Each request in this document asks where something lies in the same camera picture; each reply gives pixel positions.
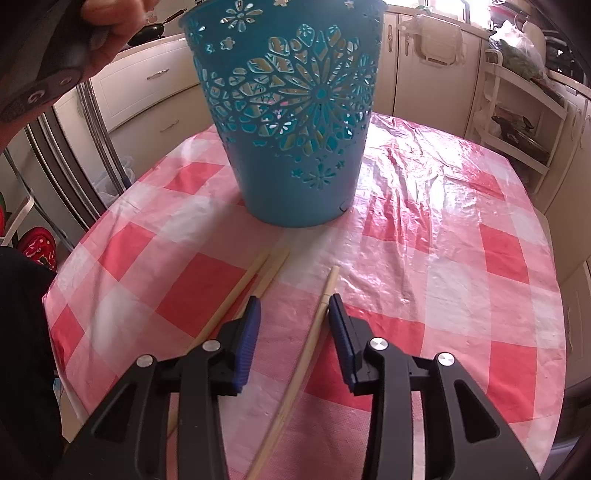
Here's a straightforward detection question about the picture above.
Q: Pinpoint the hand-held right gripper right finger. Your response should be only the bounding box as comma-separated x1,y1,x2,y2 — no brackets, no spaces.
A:
329,293,541,480

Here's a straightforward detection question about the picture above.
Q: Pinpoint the light wooden chopstick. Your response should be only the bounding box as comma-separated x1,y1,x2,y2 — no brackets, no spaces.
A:
185,251,271,352
254,247,291,301
245,265,341,480

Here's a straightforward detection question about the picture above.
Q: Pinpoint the white plastic stool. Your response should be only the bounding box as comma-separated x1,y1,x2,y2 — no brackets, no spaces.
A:
0,194,36,246

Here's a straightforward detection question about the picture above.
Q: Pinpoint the white kitchen trolley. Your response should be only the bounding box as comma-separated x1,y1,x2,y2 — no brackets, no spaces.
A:
475,48,568,176

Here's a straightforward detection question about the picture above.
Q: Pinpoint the metal pot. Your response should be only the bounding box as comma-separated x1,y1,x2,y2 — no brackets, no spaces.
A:
492,115,551,162

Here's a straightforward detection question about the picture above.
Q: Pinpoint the black frying pan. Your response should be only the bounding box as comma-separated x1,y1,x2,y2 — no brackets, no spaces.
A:
127,9,183,47

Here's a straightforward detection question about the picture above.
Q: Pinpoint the clear plastic bag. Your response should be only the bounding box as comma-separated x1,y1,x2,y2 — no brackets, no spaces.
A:
95,157,137,208

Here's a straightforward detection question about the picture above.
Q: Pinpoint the teal perforated plastic basket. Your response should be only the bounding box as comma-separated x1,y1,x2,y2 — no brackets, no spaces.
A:
178,0,387,229

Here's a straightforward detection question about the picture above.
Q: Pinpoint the white jug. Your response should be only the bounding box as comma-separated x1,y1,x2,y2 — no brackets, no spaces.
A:
524,21,546,47

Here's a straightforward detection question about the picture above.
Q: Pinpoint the plastic bag of greens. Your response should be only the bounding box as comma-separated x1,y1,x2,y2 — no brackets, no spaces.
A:
489,21,548,79

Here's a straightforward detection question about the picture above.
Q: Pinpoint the person's dark clothing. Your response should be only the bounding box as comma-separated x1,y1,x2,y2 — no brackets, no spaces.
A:
0,247,65,480

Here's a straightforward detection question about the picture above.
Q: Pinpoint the stainless steel refrigerator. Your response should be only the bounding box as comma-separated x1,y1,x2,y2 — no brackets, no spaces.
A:
0,78,134,259

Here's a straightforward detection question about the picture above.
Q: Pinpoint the stack of red cookware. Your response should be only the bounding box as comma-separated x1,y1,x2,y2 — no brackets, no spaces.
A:
487,0,525,19

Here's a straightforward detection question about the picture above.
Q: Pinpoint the red floral cloth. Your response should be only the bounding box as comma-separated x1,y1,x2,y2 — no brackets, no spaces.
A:
21,226,58,269

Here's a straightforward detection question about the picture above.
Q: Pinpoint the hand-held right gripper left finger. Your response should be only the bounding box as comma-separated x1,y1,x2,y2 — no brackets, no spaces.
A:
53,295,262,480

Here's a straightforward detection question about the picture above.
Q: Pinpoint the white hanging door bin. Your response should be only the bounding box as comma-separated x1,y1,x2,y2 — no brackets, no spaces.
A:
397,14,465,65

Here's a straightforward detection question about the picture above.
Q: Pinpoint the red white checkered tablecloth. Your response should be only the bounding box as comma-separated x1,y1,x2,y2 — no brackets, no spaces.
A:
41,111,568,480

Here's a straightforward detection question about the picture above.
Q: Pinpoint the person's left hand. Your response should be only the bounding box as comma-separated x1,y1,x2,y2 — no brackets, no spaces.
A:
81,0,160,77

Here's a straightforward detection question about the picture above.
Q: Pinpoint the black countertop oven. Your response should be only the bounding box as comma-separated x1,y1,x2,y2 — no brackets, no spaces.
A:
545,28,579,70

